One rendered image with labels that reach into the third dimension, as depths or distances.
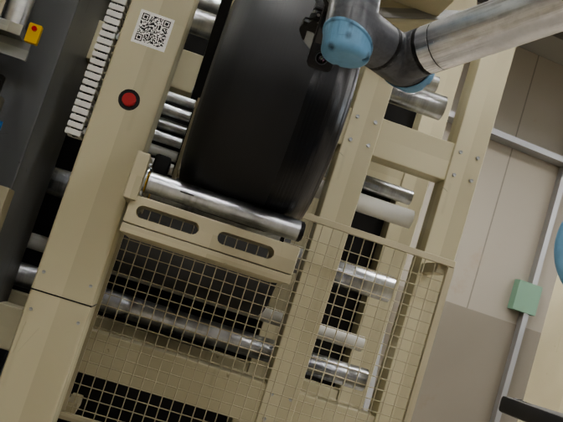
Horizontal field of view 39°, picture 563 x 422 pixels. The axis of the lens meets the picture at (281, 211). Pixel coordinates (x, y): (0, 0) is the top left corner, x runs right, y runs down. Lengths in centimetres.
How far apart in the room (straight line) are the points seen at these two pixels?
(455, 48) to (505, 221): 770
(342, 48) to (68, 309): 86
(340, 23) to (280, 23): 46
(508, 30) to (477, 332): 766
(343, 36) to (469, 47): 19
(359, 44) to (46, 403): 100
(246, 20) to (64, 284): 66
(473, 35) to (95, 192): 88
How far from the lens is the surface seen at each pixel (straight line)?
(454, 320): 862
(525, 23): 118
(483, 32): 120
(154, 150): 215
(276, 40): 161
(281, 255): 164
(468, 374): 877
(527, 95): 916
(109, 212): 173
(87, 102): 178
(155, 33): 179
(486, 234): 877
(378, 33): 121
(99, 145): 175
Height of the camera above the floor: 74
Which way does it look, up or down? 6 degrees up
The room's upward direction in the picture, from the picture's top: 18 degrees clockwise
